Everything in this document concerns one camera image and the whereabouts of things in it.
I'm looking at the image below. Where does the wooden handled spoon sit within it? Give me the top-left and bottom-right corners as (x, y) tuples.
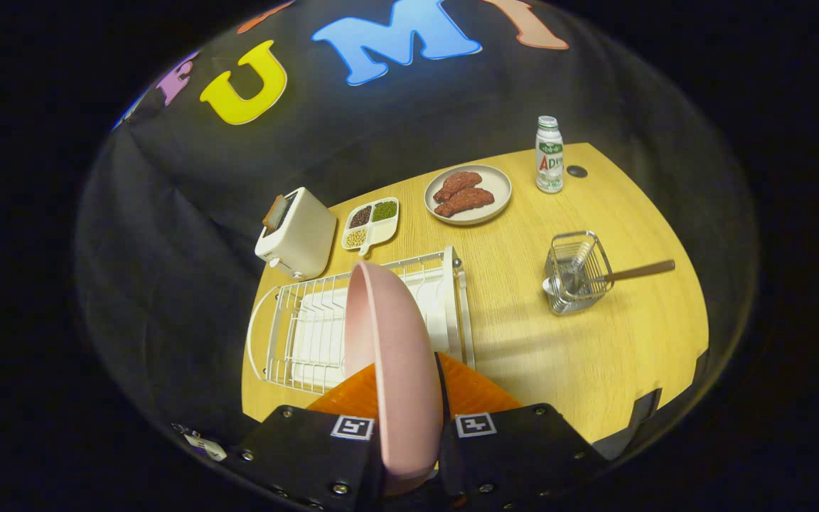
(542, 260), (676, 296)

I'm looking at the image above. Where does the brown toast slice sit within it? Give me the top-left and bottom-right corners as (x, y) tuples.
(262, 194), (291, 230)

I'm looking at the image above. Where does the red meat piece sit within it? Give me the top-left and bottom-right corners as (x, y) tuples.
(434, 188), (496, 218)
(433, 171), (483, 203)

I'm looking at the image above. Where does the white toaster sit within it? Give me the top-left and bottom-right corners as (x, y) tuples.
(255, 187), (338, 281)

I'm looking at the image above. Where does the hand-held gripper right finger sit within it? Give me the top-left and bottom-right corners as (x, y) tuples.
(434, 352), (609, 511)

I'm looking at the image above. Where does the white drink bottle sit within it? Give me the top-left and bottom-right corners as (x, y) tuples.
(535, 115), (565, 194)

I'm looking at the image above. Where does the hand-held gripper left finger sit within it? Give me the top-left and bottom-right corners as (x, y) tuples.
(228, 363), (387, 512)

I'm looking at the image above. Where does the black backdrop cloth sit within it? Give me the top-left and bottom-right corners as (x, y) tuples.
(75, 0), (759, 456)

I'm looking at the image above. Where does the pink plate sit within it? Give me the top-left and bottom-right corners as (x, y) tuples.
(343, 260), (446, 496)

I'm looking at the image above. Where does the white wire dish rack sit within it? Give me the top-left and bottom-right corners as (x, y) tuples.
(246, 246), (476, 395)

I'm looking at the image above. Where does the beige plate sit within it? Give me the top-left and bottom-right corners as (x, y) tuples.
(424, 164), (513, 227)

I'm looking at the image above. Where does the white divided bean dish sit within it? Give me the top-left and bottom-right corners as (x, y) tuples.
(341, 197), (401, 257)

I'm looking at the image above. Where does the white drip tray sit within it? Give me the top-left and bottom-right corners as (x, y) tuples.
(289, 270), (453, 378)

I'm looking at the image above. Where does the metal wire basket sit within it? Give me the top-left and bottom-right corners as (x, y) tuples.
(543, 230), (615, 316)

